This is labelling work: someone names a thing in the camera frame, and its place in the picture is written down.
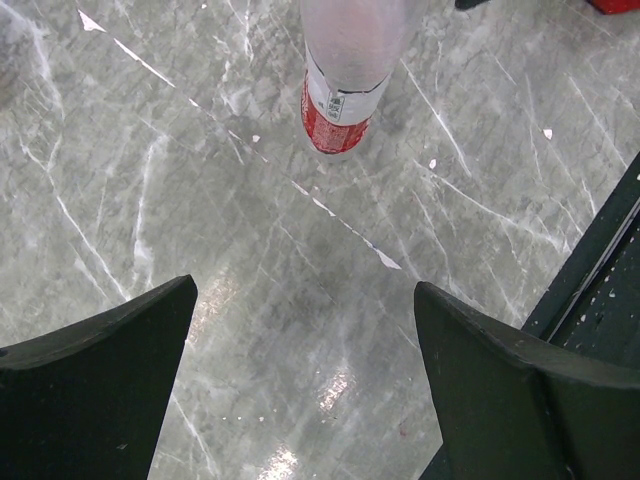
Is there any red label clear bottle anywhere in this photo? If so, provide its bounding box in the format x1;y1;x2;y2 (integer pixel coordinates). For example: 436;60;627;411
299;0;428;156

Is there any red snack bag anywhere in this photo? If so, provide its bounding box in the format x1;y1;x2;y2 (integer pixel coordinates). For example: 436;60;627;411
589;0;640;15

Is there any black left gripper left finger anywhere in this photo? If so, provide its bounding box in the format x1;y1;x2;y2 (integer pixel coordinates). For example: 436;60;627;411
1;275;198;479

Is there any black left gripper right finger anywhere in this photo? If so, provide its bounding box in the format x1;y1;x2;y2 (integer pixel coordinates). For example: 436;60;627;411
414;282;639;479

